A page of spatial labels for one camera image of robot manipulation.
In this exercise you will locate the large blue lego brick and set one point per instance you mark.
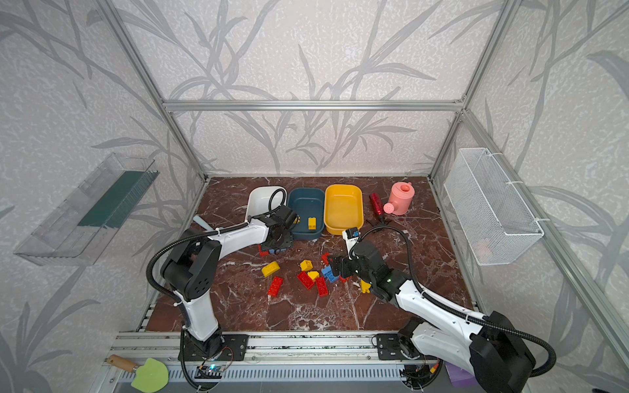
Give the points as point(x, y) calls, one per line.
point(328, 274)

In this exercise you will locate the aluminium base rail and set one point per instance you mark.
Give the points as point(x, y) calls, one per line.
point(299, 356)

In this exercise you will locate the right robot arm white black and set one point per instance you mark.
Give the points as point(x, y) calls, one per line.
point(499, 356)

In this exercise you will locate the red lego brick center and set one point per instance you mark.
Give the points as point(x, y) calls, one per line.
point(305, 280)

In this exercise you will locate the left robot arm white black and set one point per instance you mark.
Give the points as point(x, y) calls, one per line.
point(184, 270)

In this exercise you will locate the long red lego brick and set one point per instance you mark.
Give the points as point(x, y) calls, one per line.
point(275, 287)

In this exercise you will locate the red and black hand tool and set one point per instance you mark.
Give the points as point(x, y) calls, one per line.
point(379, 213)

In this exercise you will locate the purple toy shovel pink handle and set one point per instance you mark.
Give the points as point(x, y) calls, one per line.
point(460, 378)

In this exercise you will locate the green toy spade wooden handle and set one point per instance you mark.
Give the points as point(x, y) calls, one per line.
point(150, 377)

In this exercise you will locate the red lego brick upright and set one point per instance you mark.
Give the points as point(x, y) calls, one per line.
point(321, 287)

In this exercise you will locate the red lego brick near bins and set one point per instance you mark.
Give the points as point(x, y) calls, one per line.
point(262, 251)

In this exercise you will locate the pink toy watering can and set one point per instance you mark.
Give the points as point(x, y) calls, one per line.
point(400, 198)

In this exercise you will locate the yellow square lego brick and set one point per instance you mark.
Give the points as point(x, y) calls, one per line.
point(306, 266)

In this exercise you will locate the dark teal plastic bin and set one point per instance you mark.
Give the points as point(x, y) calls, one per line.
point(307, 202)

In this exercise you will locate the clear plastic wall shelf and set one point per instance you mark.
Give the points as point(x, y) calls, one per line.
point(78, 231)

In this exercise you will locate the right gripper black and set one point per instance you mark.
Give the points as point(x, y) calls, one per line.
point(346, 268)

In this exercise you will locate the light blue toy trowel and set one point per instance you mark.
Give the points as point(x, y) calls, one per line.
point(202, 223)

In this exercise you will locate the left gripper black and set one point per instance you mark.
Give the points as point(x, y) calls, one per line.
point(278, 248)

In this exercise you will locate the yellow plastic bin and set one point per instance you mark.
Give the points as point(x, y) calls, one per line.
point(343, 208)

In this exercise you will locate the white plastic bin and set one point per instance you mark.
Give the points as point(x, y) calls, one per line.
point(264, 199)

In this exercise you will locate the yellow long lego brick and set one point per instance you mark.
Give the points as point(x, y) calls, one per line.
point(270, 269)

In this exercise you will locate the white wire mesh basket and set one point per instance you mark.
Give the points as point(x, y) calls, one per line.
point(497, 222)

